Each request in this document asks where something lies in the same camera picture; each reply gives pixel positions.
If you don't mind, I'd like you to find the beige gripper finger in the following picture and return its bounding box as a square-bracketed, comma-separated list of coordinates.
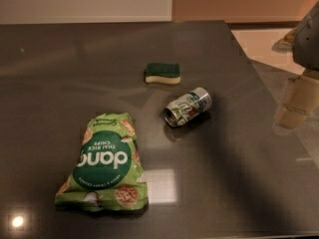
[277, 28, 296, 49]
[276, 69, 319, 129]

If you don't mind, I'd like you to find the green rice chips bag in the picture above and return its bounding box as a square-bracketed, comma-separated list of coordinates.
[55, 113, 149, 212]

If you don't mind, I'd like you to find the silver green 7up can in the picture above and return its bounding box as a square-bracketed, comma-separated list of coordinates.
[163, 88, 212, 127]

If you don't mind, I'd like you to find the green yellow sponge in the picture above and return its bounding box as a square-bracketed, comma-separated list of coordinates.
[145, 63, 181, 85]

